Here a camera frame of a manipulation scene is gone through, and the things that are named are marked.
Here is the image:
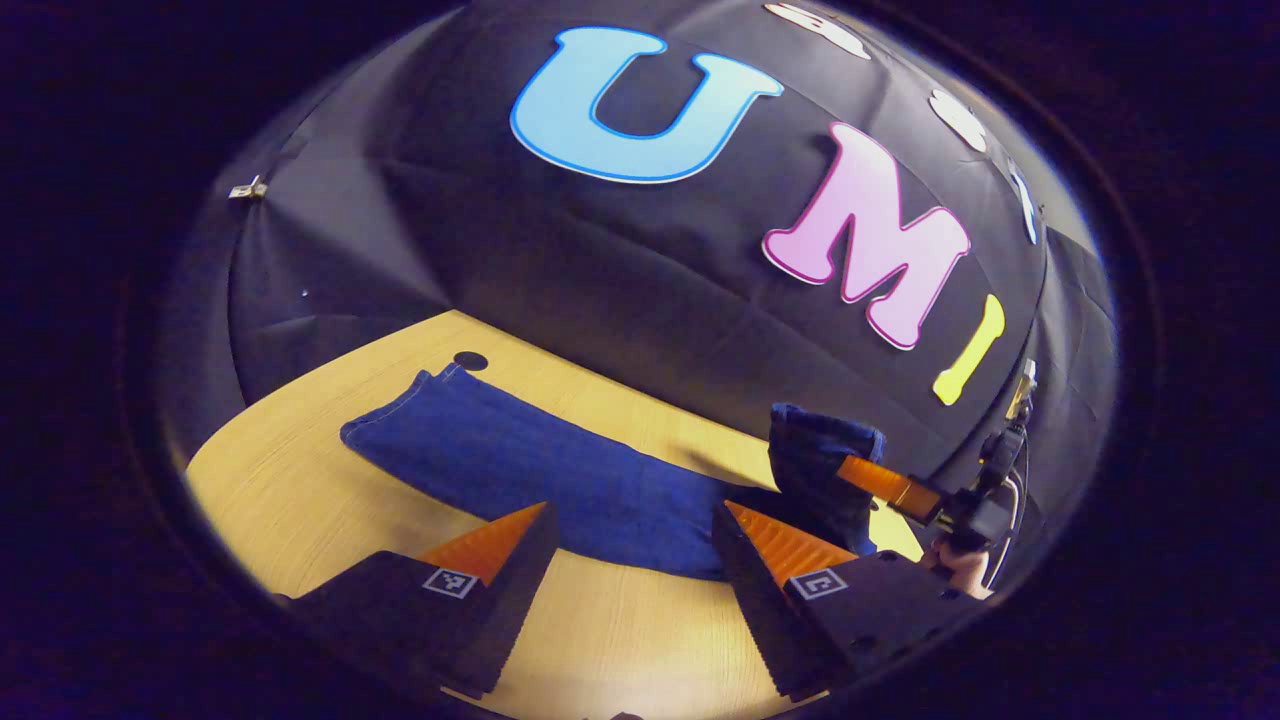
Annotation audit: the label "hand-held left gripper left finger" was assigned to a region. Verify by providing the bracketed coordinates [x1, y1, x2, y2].
[272, 500, 561, 701]

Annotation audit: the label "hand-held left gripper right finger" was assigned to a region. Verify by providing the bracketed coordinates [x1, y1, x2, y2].
[710, 500, 991, 703]

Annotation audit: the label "blue denim jeans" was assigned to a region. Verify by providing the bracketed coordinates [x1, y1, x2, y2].
[340, 362, 889, 583]

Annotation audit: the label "black backdrop cloth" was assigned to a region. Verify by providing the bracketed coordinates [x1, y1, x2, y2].
[160, 0, 1119, 591]

